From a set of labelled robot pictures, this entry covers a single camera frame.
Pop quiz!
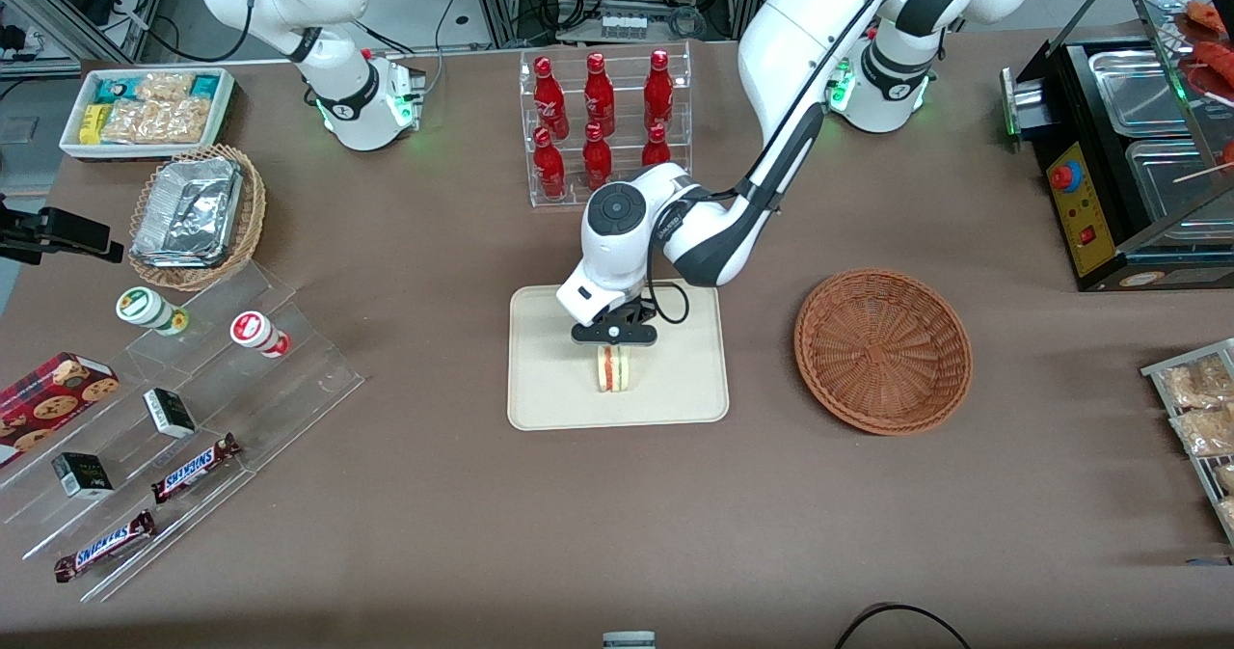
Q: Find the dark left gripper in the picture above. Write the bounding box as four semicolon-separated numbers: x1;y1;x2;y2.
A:
572;303;660;351

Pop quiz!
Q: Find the triangular sandwich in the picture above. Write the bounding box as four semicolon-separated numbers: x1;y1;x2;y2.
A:
596;343;634;393

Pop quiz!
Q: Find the cream plastic tray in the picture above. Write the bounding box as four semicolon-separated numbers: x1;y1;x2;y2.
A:
507;278;731;432

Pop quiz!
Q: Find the brown wicker basket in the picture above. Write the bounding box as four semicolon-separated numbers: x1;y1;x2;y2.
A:
793;267;974;437

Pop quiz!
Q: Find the light wicker basket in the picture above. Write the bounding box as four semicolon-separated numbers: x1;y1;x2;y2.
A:
128;144;267;292

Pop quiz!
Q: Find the clear acrylic bottle rack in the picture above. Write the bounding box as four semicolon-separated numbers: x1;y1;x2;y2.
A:
519;40;693;208

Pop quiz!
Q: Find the clear acrylic stepped display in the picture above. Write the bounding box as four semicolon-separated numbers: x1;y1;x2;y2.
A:
0;261;365;604

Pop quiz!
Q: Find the red lidded cup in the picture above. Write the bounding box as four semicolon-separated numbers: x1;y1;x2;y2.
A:
229;311;291;359

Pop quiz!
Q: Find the snickers bar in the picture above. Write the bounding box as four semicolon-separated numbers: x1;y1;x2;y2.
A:
54;509;157;583
150;433;243;504

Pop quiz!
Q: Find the aluminium foil container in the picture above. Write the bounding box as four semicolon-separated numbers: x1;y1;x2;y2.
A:
132;157;244;269

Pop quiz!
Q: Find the small black carton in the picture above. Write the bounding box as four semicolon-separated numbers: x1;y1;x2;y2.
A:
51;451;115;501
143;388;198;440

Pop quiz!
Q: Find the white rectangular snack bin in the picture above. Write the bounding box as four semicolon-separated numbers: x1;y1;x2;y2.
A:
60;68;236;162

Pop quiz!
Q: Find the green lidded cup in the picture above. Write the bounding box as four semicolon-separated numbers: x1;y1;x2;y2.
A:
116;286;190;337

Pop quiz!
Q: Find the black food warmer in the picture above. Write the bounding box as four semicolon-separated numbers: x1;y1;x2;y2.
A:
1001;0;1234;293

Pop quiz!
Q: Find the clear rice cracker bag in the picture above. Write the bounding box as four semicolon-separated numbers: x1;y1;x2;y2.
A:
135;71;197;102
101;97;213;145

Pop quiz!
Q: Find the red cookie box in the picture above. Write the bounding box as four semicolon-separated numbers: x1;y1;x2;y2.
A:
0;352;121;469

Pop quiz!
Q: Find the steel warmer pan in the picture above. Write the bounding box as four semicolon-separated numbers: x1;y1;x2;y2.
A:
1087;49;1198;137
1124;138;1234;245

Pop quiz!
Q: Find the black looped floor cable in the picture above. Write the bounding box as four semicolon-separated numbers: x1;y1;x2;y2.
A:
834;603;973;649

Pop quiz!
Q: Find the metal wire rack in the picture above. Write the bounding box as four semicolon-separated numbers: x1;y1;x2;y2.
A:
1140;338;1234;546

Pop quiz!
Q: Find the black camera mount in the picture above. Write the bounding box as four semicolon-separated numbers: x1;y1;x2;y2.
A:
0;196;125;266

